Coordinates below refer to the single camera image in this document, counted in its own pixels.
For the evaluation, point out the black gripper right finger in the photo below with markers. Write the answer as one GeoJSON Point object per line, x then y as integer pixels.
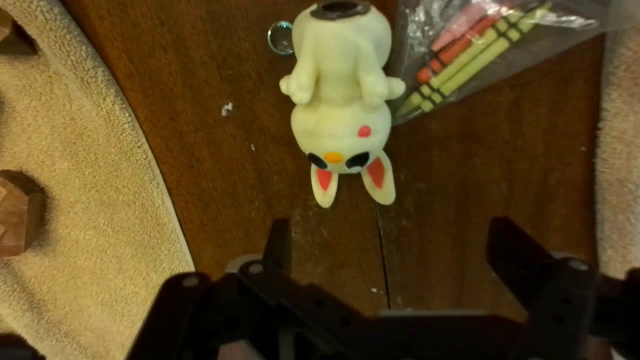
{"type": "Point", "coordinates": [560, 292]}

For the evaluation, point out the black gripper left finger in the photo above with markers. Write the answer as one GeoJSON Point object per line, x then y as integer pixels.
{"type": "Point", "coordinates": [266, 301]}

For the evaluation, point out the yellow bunny toy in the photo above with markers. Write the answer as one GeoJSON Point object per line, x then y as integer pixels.
{"type": "Point", "coordinates": [336, 100]}

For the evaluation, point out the orange towel without blocks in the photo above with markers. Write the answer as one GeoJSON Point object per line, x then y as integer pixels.
{"type": "Point", "coordinates": [620, 133]}

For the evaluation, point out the clear crayon bag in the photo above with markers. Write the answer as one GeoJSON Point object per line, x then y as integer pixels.
{"type": "Point", "coordinates": [506, 67]}

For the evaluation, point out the yellow green crayon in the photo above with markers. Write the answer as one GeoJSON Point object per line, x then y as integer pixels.
{"type": "Point", "coordinates": [492, 61]}
{"type": "Point", "coordinates": [466, 62]}

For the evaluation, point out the orange towel with blocks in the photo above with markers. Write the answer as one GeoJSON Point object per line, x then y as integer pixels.
{"type": "Point", "coordinates": [81, 133]}

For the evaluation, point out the brown wooden block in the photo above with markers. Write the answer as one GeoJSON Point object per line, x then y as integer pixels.
{"type": "Point", "coordinates": [16, 212]}

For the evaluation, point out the red crayon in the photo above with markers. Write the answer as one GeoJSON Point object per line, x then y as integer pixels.
{"type": "Point", "coordinates": [461, 47]}

